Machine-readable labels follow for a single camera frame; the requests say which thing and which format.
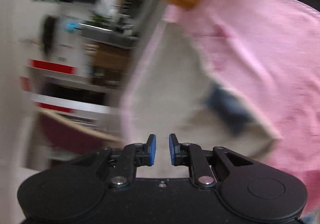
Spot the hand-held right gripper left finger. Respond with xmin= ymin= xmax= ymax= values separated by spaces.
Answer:
xmin=72 ymin=134 xmax=157 ymax=188

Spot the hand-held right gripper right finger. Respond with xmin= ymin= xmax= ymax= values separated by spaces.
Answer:
xmin=169 ymin=133 xmax=255 ymax=188

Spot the wooden cabinet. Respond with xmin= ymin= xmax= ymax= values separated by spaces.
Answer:
xmin=85 ymin=42 xmax=133 ymax=87

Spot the red door banner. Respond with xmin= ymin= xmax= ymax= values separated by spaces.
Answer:
xmin=29 ymin=59 xmax=75 ymax=75
xmin=32 ymin=103 xmax=75 ymax=114

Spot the stainless steel shelf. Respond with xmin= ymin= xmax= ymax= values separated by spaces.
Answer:
xmin=82 ymin=23 xmax=138 ymax=40

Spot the pink printed blanket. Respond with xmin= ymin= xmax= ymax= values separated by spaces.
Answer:
xmin=120 ymin=0 xmax=320 ymax=214

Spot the maroon chair with gold frame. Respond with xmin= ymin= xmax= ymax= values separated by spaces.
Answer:
xmin=37 ymin=108 xmax=123 ymax=162

